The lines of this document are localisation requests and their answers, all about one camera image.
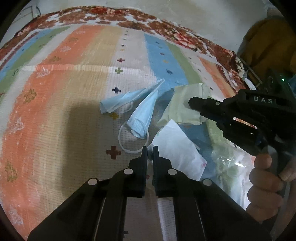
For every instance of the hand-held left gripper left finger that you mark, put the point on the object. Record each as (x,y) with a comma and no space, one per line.
(144,160)

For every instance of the blue face mask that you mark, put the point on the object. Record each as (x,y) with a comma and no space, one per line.
(141,115)
(120,100)

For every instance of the white paper sheet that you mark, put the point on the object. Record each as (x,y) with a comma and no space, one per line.
(175,148)

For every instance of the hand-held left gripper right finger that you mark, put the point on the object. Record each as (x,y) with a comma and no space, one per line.
(155,160)

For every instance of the light green paper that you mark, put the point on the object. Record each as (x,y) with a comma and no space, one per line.
(182,104)

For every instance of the clear plastic wrapper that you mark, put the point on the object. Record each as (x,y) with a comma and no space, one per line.
(226,162)

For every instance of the floral blanket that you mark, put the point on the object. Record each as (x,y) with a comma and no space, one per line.
(143,20)

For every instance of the striped woven mat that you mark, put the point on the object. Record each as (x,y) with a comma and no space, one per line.
(69,92)

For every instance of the metal bed rail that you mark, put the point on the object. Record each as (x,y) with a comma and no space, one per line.
(252,76)

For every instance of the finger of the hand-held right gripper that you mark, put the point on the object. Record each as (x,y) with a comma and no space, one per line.
(208,105)
(222,120)

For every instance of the person's right hand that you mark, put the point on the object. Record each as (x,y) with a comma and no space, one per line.
(263,192)

